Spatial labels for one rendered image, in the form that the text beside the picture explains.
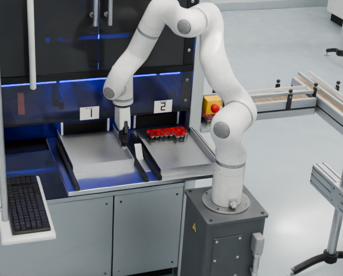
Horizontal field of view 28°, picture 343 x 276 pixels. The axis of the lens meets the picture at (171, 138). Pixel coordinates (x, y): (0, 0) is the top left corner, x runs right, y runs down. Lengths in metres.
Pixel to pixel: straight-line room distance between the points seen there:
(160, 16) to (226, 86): 0.35
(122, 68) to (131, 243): 1.12
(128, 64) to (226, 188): 0.60
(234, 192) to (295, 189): 1.99
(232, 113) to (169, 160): 0.57
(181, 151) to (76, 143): 0.47
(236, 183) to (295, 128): 2.85
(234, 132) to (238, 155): 0.14
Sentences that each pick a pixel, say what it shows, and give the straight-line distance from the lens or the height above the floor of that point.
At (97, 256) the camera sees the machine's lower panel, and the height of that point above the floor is 0.24.
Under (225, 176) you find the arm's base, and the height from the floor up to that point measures 1.01.
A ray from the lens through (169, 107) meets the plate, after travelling 3.12.
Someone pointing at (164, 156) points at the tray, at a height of 0.88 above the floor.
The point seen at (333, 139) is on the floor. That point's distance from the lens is 5.37.
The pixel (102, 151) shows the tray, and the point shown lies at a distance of 2.99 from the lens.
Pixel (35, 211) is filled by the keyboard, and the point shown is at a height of 0.83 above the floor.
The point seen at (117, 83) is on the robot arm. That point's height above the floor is 1.29.
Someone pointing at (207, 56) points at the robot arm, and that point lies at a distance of 2.48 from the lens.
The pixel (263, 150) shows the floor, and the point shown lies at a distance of 5.04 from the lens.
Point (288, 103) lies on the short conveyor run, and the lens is 3.51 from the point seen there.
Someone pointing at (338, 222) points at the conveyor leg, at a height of 0.35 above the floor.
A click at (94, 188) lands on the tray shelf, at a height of 0.88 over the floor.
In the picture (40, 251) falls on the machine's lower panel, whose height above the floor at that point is 0.32.
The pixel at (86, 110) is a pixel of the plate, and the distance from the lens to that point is 3.01.
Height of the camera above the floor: 2.30
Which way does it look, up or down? 27 degrees down
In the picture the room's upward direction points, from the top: 4 degrees clockwise
